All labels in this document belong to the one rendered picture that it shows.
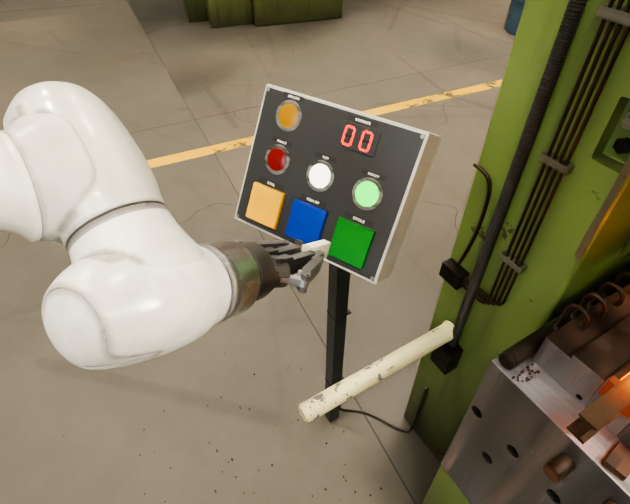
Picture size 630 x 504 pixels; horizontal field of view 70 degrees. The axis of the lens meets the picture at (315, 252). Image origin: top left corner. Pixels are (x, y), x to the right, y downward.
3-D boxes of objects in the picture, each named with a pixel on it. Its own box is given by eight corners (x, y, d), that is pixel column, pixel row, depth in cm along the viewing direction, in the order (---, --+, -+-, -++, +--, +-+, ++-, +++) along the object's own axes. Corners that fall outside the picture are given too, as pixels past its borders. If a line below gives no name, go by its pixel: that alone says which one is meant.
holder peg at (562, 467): (554, 486, 67) (561, 479, 65) (539, 470, 69) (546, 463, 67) (572, 471, 68) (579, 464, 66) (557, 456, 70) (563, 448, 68)
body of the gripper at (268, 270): (201, 289, 57) (246, 275, 65) (253, 319, 53) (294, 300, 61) (213, 234, 55) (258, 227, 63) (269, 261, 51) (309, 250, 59)
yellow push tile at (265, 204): (273, 229, 90) (283, 194, 88) (244, 216, 93) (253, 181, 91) (278, 229, 91) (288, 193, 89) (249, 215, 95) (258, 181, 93)
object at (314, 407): (308, 429, 100) (308, 418, 96) (296, 410, 103) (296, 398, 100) (455, 343, 116) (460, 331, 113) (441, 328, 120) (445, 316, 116)
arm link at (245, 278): (222, 341, 49) (255, 325, 54) (242, 264, 46) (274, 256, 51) (163, 304, 52) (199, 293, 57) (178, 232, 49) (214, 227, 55)
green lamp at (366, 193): (366, 213, 79) (368, 193, 76) (351, 199, 82) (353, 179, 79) (380, 207, 81) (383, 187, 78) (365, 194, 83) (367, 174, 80)
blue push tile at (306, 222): (315, 249, 86) (326, 211, 84) (283, 234, 89) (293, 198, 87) (319, 248, 87) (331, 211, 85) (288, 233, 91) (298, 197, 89)
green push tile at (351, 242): (360, 270, 82) (374, 232, 80) (326, 254, 85) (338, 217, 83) (364, 268, 83) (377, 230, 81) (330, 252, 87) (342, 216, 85)
